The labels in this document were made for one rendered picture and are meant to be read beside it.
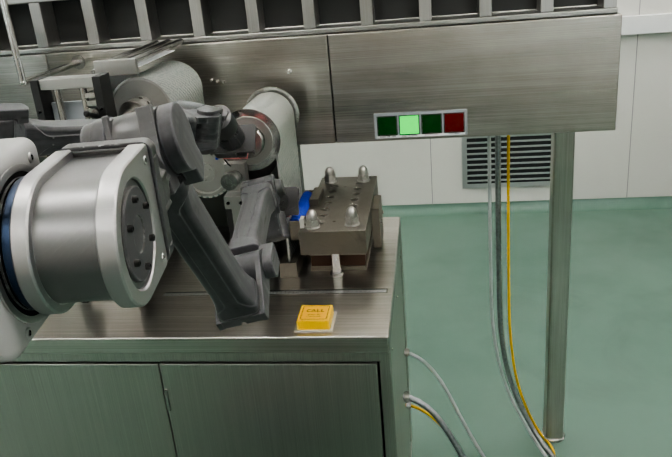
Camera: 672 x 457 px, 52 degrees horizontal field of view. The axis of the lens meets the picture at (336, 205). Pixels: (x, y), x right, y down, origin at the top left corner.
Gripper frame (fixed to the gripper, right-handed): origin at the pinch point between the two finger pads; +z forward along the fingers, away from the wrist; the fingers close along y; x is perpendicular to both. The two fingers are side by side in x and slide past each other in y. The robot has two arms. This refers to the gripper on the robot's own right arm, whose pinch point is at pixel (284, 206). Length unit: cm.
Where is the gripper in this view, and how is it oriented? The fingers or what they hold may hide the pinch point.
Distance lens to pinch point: 169.9
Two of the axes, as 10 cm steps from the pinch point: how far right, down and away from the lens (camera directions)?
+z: 1.4, 1.3, 9.8
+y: 9.9, -0.3, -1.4
